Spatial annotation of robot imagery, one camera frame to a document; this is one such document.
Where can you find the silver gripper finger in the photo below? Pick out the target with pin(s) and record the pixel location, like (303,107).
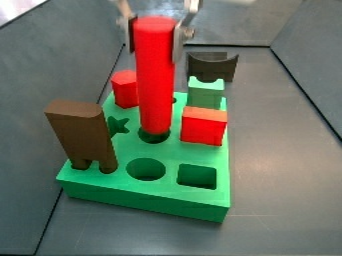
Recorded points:
(125,22)
(184,32)

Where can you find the long red cylinder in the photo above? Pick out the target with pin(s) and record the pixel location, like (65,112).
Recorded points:
(156,71)

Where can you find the red hexagonal peg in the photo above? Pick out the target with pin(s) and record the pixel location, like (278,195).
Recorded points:
(125,88)

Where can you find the green arch peg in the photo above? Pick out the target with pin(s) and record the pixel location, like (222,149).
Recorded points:
(205,94)

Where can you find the red square peg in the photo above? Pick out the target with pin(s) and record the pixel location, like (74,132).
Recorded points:
(204,125)

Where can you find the brown arch block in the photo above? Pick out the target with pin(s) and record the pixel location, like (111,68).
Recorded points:
(82,131)

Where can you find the green shape sorter block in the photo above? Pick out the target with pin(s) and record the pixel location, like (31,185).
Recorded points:
(173,177)

